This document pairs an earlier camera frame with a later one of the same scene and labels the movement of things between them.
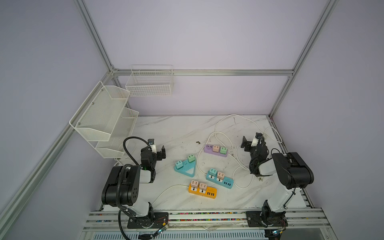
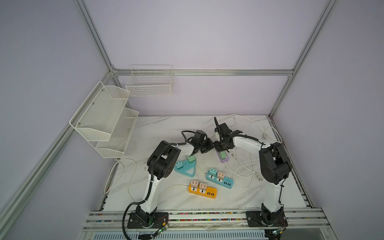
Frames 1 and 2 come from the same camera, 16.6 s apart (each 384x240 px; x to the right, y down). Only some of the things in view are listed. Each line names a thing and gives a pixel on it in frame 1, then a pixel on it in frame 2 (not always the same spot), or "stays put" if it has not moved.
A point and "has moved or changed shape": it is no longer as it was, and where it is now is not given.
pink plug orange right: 203,186 stays put
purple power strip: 208,148 has moved or changed shape
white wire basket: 150,80 stays put
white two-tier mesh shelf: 104,122 stays put
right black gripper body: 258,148 to 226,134
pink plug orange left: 194,184 stays put
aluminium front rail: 116,221 stays put
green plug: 213,172 stays put
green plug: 223,150 has moved or changed shape
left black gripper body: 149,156 to 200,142
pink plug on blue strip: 220,175 stays put
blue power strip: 226,182 stays put
